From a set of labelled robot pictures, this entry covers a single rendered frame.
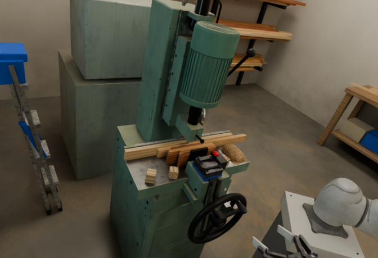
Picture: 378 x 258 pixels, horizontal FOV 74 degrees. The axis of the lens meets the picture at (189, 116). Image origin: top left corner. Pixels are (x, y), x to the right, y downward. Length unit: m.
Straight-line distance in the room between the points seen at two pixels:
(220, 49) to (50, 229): 1.64
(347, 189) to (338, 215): 0.14
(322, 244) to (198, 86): 0.97
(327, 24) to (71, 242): 4.18
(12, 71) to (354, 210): 1.72
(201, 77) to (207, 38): 0.15
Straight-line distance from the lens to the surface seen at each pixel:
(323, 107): 4.49
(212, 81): 0.97
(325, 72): 4.45
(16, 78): 1.47
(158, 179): 1.08
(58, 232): 2.03
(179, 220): 1.35
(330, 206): 1.44
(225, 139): 1.35
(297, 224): 1.50
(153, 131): 1.33
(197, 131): 1.12
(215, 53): 0.93
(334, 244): 1.53
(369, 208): 1.47
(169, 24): 1.10
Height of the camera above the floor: 1.67
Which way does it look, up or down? 30 degrees down
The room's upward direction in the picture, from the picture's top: 14 degrees clockwise
